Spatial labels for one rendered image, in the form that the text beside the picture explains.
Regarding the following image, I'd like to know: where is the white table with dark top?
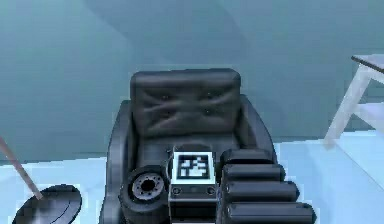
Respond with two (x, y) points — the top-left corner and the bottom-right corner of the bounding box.
(323, 53), (384, 148)

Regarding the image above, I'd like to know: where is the black leather armchair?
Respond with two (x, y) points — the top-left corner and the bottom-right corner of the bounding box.
(99, 68), (279, 224)

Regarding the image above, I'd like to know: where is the floor lamp with black base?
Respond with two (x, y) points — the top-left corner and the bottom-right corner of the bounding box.
(0, 136), (83, 224)

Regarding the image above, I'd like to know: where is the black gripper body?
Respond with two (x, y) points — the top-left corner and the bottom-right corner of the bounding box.
(119, 165), (172, 224)

